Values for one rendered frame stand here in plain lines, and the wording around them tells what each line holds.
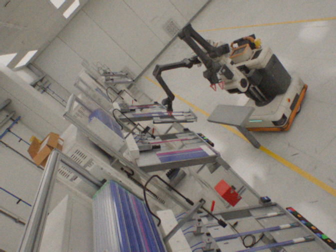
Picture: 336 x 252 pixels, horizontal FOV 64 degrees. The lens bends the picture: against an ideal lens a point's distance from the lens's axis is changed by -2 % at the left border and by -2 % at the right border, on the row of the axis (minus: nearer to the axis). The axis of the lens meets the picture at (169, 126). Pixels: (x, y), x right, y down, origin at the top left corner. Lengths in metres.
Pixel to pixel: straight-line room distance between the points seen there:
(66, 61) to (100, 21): 1.80
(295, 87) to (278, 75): 0.27
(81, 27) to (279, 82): 7.91
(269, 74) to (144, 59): 7.57
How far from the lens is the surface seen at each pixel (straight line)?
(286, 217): 1.72
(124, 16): 10.16
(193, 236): 1.35
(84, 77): 7.00
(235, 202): 2.10
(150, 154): 2.42
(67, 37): 10.07
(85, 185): 1.38
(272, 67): 3.12
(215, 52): 2.57
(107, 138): 2.18
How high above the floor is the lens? 2.09
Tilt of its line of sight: 23 degrees down
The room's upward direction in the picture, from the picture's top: 47 degrees counter-clockwise
